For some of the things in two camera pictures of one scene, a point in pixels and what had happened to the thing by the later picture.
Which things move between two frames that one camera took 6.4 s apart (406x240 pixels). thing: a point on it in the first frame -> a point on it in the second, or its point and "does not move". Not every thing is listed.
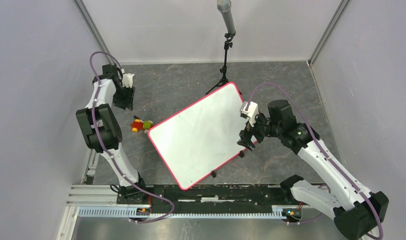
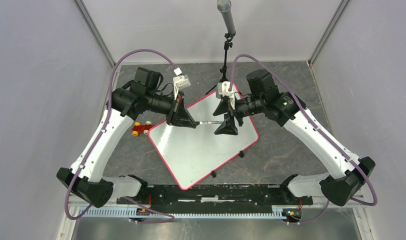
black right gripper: x=245 y=135 -> x=228 y=127
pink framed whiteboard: x=204 y=137 does not move
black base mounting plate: x=208 y=197 does not move
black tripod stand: x=227 y=44 does not move
